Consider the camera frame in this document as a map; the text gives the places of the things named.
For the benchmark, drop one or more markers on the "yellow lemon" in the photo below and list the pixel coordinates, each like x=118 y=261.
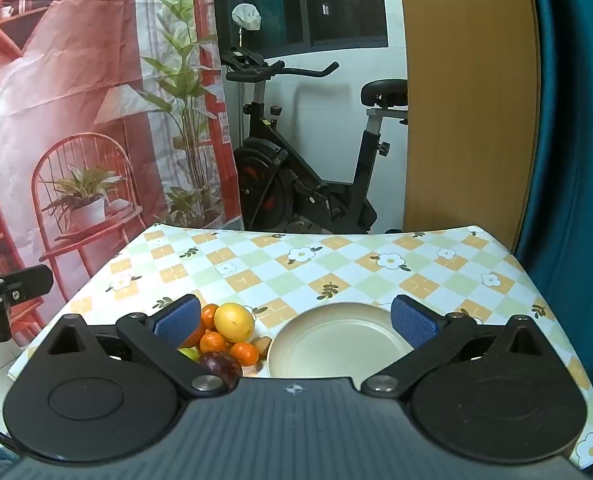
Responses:
x=234 y=321

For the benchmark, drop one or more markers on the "wooden board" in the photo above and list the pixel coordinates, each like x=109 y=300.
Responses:
x=466 y=110

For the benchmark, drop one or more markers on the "teal curtain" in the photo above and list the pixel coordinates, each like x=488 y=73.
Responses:
x=576 y=160

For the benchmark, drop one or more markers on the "printed red wall backdrop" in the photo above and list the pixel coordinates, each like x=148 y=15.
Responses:
x=76 y=85

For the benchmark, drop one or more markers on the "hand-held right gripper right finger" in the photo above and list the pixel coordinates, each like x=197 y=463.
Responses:
x=416 y=322

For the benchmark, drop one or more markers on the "dark purple mangosteen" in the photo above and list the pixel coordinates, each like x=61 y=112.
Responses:
x=221 y=366

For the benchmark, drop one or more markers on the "dark window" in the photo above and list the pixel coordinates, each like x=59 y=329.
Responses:
x=336 y=5

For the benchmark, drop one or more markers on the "cream plate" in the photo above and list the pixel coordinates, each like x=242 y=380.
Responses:
x=326 y=345

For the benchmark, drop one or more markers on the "white cloth bundle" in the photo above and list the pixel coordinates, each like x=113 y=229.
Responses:
x=246 y=16

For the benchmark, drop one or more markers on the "brown longan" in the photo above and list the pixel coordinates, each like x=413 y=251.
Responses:
x=262 y=345

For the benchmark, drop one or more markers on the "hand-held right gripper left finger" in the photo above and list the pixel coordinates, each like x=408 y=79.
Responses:
x=176 y=322

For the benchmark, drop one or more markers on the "small orange tangerine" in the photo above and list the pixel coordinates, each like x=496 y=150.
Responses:
x=245 y=353
x=209 y=316
x=212 y=342

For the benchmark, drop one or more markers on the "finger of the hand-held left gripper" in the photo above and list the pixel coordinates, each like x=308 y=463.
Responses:
x=26 y=282

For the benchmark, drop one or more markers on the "black exercise bike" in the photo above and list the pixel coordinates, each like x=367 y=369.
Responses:
x=276 y=160

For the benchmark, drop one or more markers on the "green apple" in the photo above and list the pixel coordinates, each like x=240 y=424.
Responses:
x=189 y=354

